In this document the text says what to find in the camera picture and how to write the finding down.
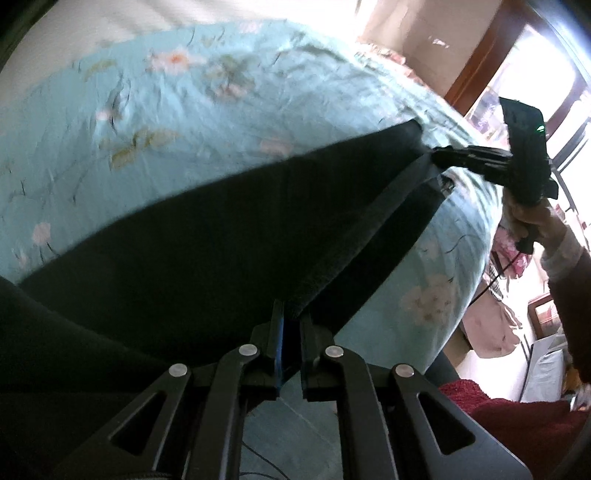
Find right forearm in sleeve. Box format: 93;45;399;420
541;227;591;383

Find brown wooden window frame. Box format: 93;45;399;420
445;1;590;158

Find pink cloth on floor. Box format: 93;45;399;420
461;225;532;359

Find person's right hand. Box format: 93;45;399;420
503;189;569;257

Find black pants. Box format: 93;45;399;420
1;120;443;479

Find blue floral bed sheet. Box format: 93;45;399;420
0;20;505;480

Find red fuzzy cloth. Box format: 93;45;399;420
440;379;589;479

